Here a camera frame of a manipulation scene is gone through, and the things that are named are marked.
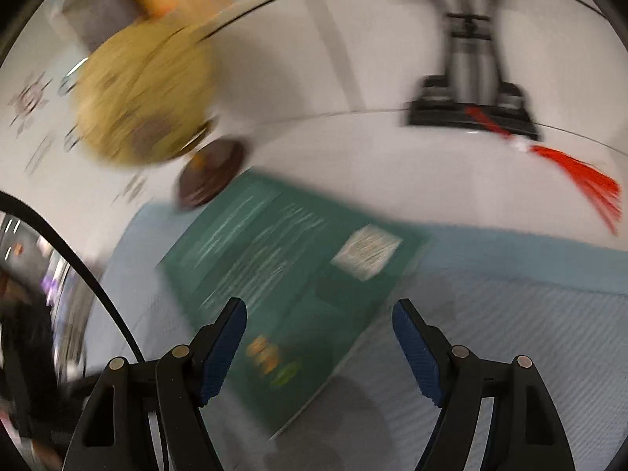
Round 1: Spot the blue textured desk mat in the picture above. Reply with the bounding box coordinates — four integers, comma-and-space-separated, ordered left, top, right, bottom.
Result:
102, 194, 627, 470

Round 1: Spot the dark green insect book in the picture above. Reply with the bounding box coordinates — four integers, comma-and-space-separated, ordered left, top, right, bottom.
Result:
160, 169, 428, 435

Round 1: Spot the globe wooden base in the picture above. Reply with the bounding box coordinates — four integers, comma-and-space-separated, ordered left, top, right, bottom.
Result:
177, 138, 247, 210

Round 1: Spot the beige desk globe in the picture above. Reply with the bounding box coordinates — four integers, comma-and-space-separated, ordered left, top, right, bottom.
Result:
72, 18, 216, 167

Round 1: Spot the black fan stand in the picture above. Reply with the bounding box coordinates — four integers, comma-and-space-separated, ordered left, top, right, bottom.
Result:
405, 0, 542, 141

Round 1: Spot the black cable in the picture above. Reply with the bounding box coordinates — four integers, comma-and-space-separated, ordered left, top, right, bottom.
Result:
0, 190, 146, 364

